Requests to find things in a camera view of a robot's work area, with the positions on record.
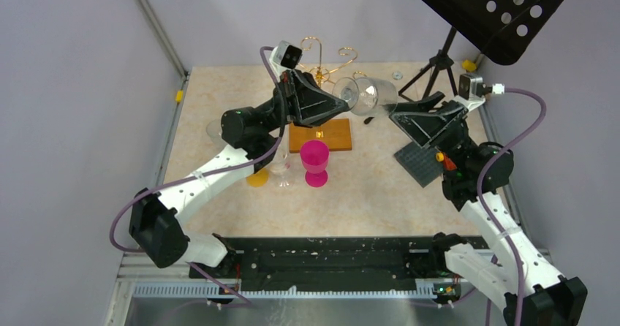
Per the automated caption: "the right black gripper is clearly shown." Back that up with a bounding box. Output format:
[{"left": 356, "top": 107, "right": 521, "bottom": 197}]
[{"left": 381, "top": 91, "right": 476, "bottom": 172}]

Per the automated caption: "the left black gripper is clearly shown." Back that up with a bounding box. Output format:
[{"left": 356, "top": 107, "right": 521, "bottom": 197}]
[{"left": 257, "top": 68, "right": 348, "bottom": 135}]

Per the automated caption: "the pink wine glass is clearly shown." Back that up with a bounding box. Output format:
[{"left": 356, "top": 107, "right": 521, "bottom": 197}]
[{"left": 299, "top": 140, "right": 330, "bottom": 188}]

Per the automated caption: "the clear wine glass back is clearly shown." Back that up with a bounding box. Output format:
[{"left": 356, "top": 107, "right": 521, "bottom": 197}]
[{"left": 332, "top": 77, "right": 398, "bottom": 117}]

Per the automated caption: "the clear wine glass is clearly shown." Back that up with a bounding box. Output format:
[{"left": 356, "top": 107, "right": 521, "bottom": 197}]
[
  {"left": 205, "top": 119, "right": 226, "bottom": 149},
  {"left": 268, "top": 149, "right": 292, "bottom": 188},
  {"left": 332, "top": 77, "right": 398, "bottom": 117}
]

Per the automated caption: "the yellow wine glass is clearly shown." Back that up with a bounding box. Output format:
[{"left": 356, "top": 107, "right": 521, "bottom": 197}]
[{"left": 246, "top": 169, "right": 269, "bottom": 187}]

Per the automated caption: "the clear wine glass front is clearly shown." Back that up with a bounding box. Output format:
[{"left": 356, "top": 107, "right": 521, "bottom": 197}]
[{"left": 205, "top": 119, "right": 226, "bottom": 149}]

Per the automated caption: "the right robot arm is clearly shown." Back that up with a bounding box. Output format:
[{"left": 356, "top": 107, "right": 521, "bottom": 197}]
[{"left": 389, "top": 93, "right": 588, "bottom": 325}]

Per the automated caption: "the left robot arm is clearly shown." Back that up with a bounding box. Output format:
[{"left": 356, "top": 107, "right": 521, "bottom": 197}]
[{"left": 129, "top": 69, "right": 350, "bottom": 277}]

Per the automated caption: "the toy bricks red green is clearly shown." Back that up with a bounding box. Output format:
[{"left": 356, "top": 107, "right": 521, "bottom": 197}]
[{"left": 435, "top": 151, "right": 458, "bottom": 171}]

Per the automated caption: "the dark grey lego plate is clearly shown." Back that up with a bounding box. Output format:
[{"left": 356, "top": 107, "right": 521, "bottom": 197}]
[{"left": 393, "top": 142, "right": 443, "bottom": 188}]

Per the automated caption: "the black tripod stand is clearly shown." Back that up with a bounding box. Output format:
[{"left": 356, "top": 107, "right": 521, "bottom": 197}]
[{"left": 398, "top": 26, "right": 458, "bottom": 102}]

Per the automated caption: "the yellow corner block right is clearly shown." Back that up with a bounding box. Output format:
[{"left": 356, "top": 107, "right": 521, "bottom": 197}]
[{"left": 461, "top": 59, "right": 477, "bottom": 72}]

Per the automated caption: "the yellow block left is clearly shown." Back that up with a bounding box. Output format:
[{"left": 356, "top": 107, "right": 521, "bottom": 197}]
[{"left": 175, "top": 90, "right": 184, "bottom": 104}]

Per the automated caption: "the black music stand tray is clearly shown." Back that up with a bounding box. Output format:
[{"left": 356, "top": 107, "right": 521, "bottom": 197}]
[{"left": 421, "top": 0, "right": 564, "bottom": 66}]

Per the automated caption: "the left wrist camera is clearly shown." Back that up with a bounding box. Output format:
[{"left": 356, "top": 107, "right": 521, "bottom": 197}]
[{"left": 269, "top": 40, "right": 303, "bottom": 77}]

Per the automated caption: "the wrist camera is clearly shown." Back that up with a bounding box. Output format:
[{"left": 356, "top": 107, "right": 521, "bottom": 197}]
[
  {"left": 453, "top": 72, "right": 506, "bottom": 113},
  {"left": 269, "top": 40, "right": 303, "bottom": 77}
]

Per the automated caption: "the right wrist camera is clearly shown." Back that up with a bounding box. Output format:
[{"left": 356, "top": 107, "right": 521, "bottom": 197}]
[{"left": 453, "top": 72, "right": 506, "bottom": 113}]

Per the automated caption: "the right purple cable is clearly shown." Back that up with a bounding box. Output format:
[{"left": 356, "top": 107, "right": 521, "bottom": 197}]
[{"left": 475, "top": 87, "right": 548, "bottom": 326}]

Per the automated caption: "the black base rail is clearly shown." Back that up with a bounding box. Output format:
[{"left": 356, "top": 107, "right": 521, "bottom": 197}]
[{"left": 189, "top": 236, "right": 457, "bottom": 292}]

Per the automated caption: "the aluminium frame post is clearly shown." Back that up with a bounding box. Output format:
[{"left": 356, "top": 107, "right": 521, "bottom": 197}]
[{"left": 135, "top": 0, "right": 188, "bottom": 79}]

